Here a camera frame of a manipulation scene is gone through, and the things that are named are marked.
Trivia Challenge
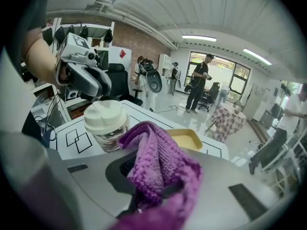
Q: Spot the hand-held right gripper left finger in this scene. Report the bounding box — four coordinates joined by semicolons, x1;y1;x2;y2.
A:
105;155;142;219

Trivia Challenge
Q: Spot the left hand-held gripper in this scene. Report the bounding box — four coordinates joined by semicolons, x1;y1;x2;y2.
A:
55;32;113;104

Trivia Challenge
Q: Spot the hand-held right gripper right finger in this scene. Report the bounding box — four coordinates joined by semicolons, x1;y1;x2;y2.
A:
161;182;186;199

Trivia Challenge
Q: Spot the purple knitted cloth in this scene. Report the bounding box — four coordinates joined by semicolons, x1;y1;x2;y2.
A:
114;120;204;230

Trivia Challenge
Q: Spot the drink container with cream lid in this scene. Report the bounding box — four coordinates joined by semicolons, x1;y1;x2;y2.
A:
83;100;130;153

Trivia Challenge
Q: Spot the person's left forearm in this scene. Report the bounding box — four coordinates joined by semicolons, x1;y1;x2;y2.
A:
22;27;62;86

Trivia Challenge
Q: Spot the checkered cloth covered table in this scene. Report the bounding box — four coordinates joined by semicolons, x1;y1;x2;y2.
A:
210;103;248;143

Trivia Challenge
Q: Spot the person's left hand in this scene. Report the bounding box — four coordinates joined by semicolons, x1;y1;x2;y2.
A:
59;65;72;82

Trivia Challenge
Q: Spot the black office chair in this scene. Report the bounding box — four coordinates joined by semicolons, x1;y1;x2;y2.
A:
105;63;144;107

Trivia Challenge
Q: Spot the small white speaker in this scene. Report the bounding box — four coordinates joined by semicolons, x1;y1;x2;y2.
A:
65;89;79;101

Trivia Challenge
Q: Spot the white board with red diamond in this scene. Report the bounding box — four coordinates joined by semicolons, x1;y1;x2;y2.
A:
109;45;133;81

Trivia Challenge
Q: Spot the yellow plastic tray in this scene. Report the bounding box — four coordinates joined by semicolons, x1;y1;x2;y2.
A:
165;128;204;152

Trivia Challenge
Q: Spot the white storage rack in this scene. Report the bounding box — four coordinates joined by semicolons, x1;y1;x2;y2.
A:
30;82;71;126

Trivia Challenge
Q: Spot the white cabinet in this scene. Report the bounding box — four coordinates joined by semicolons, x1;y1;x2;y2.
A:
158;53;172;81

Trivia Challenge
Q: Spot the black gaming chair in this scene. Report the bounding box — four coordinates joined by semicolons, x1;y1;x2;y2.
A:
198;81;221;113

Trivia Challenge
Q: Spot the person's black shirt sleeve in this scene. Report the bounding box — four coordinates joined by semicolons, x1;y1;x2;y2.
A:
9;0;52;64

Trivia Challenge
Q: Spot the long ceiling light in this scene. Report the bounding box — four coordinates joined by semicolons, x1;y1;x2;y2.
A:
242;47;272;66
181;34;217;43

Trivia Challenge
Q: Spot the black framed window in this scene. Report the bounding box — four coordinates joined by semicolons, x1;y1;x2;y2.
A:
183;50;251;98

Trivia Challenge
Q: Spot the black cable bundle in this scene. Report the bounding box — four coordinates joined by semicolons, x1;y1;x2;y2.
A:
35;91;63;149

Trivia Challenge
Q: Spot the white wire shelf unit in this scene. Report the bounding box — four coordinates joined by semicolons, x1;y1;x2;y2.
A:
260;127;307;196

